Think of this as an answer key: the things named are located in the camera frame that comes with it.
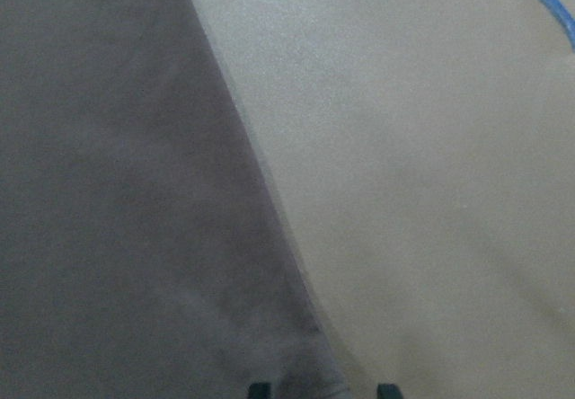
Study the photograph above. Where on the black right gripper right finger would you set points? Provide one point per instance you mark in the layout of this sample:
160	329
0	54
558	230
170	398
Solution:
388	391

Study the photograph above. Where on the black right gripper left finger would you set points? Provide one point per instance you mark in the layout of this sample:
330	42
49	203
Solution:
259	390

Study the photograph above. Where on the dark brown t-shirt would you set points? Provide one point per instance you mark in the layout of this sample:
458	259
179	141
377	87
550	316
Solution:
141	255

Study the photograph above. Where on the brown paper table cover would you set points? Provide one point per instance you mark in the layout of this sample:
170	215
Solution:
421	154

